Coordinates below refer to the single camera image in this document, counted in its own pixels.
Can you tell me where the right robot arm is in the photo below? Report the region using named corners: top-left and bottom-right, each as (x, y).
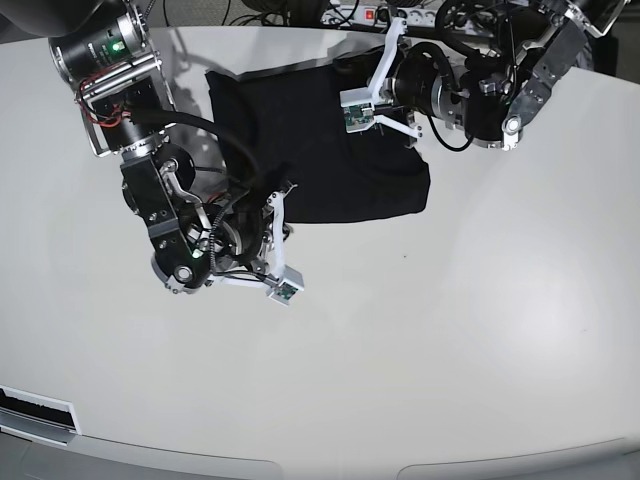
top-left (49, 1), bottom-right (304, 304)

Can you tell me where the black t-shirt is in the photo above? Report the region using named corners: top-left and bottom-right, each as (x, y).
top-left (205, 48), bottom-right (430, 224)

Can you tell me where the white power strip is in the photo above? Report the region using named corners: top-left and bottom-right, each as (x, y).
top-left (321, 1), bottom-right (441, 29)

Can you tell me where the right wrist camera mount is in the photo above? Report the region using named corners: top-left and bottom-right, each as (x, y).
top-left (209, 182), bottom-right (306, 307)

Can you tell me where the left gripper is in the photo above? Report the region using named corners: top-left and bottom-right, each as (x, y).
top-left (389, 40), bottom-right (465, 130)

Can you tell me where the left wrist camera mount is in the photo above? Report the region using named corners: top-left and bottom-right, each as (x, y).
top-left (340, 17), bottom-right (422, 148)

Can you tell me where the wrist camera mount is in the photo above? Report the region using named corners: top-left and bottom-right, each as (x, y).
top-left (209, 182), bottom-right (306, 307)
top-left (340, 17), bottom-right (422, 148)

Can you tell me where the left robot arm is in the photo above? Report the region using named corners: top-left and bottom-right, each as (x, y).
top-left (391, 1), bottom-right (627, 151)

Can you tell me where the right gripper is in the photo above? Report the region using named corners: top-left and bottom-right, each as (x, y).
top-left (199, 194), bottom-right (287, 285)

